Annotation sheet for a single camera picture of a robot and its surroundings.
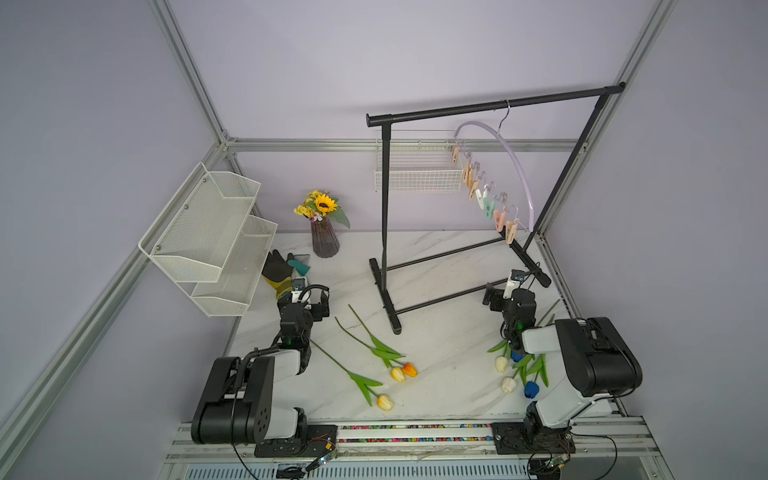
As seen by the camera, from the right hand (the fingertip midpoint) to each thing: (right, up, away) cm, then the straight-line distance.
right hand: (503, 289), depth 97 cm
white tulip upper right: (-5, -20, -12) cm, 24 cm away
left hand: (-64, -1, -5) cm, 64 cm away
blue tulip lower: (+2, -25, -16) cm, 30 cm away
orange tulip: (-33, -21, -13) cm, 41 cm away
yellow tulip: (-39, -18, -11) cm, 45 cm away
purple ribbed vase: (-62, +17, +10) cm, 65 cm away
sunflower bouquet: (-60, +27, -5) cm, 66 cm away
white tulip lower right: (-5, -24, -17) cm, 30 cm away
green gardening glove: (-71, +7, +9) cm, 72 cm away
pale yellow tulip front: (-39, -28, -19) cm, 52 cm away
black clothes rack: (+13, +13, +14) cm, 23 cm away
